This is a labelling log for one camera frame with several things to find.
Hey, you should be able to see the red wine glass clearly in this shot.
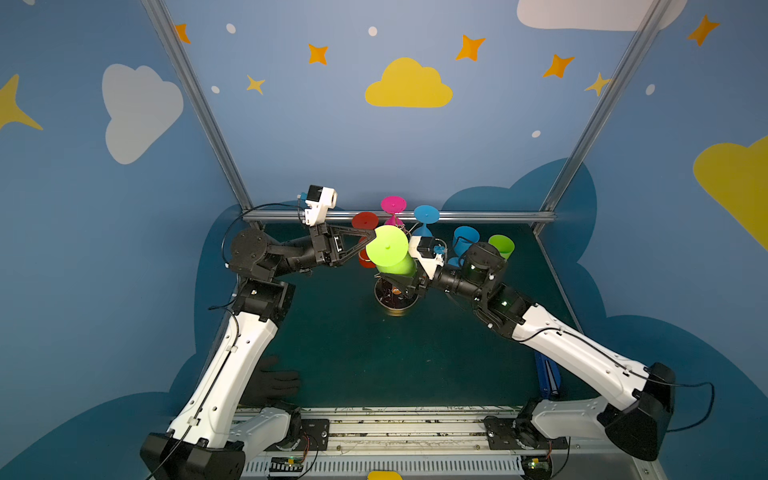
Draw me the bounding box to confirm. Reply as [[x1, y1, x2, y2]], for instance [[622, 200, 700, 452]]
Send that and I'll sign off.
[[351, 211, 380, 270]]

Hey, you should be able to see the green wine glass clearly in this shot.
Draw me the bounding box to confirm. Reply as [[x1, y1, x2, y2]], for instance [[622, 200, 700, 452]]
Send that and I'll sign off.
[[488, 234, 516, 260], [365, 225, 416, 276]]

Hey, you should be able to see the blue wine glass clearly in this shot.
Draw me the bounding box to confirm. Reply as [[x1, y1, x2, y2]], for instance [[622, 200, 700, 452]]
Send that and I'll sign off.
[[412, 205, 440, 237], [448, 226, 480, 266]]

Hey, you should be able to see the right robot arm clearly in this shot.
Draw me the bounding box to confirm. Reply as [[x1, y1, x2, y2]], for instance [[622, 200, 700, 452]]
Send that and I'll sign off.
[[403, 236, 675, 461]]

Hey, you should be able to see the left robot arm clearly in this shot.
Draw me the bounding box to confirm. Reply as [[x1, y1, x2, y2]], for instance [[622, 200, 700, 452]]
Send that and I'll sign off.
[[140, 223, 375, 479]]

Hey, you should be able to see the pink wine glass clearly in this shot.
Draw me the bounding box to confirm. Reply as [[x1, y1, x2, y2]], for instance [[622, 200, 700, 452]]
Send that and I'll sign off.
[[381, 196, 407, 228]]

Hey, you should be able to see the blue tool at table edge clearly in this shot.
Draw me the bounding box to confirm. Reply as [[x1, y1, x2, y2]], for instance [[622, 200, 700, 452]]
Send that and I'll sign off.
[[534, 352, 562, 400]]

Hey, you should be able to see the black glove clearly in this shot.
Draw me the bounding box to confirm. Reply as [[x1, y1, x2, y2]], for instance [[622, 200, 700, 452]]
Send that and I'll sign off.
[[239, 355, 301, 408]]

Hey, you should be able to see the yellow object at bottom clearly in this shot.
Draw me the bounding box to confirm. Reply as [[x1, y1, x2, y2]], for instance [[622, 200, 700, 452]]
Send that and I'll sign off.
[[367, 471, 403, 480]]

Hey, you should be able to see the right circuit board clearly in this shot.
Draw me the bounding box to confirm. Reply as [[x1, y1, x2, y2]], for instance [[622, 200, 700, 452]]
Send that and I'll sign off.
[[521, 456, 553, 480]]

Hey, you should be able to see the circuit board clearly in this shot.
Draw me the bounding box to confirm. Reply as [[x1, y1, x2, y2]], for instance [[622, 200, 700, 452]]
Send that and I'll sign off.
[[521, 456, 553, 480], [267, 456, 305, 477]]

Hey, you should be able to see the left circuit board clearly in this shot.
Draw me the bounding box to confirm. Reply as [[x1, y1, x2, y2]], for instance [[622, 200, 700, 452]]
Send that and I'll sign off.
[[267, 456, 305, 477]]

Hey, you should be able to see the rear frame bar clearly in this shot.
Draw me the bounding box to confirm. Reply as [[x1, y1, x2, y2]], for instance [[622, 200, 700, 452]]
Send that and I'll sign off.
[[243, 208, 555, 224]]

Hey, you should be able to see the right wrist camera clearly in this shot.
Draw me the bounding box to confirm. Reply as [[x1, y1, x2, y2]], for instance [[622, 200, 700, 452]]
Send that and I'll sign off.
[[408, 236, 445, 280]]

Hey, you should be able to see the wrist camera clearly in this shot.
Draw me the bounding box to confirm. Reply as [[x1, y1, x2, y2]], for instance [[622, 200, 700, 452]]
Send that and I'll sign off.
[[408, 236, 445, 280], [299, 185, 338, 226]]

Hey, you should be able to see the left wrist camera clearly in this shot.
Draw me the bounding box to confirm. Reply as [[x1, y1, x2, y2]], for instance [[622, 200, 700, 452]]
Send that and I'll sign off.
[[299, 185, 338, 226]]

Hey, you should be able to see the gold wire glass rack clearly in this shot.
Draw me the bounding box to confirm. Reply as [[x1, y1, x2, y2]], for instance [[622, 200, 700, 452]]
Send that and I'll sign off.
[[373, 221, 421, 317]]

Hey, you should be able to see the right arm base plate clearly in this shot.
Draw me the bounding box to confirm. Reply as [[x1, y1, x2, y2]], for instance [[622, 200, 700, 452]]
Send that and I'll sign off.
[[482, 416, 569, 450]]

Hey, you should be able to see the aluminium rail base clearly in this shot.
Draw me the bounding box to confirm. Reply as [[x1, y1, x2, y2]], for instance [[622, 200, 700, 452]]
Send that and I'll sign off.
[[233, 406, 666, 479]]

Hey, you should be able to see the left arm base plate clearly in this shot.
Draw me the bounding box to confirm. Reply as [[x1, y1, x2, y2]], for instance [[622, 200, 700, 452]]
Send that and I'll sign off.
[[277, 419, 330, 451]]

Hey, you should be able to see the left frame post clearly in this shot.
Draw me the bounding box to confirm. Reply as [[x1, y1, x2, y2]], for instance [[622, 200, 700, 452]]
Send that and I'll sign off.
[[141, 0, 253, 210]]

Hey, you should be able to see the frame post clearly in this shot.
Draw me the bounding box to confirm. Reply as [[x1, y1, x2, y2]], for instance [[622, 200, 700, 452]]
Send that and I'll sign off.
[[141, 0, 253, 210], [540, 0, 672, 217]]

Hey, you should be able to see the right frame post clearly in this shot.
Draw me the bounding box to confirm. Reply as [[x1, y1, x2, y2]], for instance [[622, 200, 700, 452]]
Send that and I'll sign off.
[[540, 0, 672, 217]]

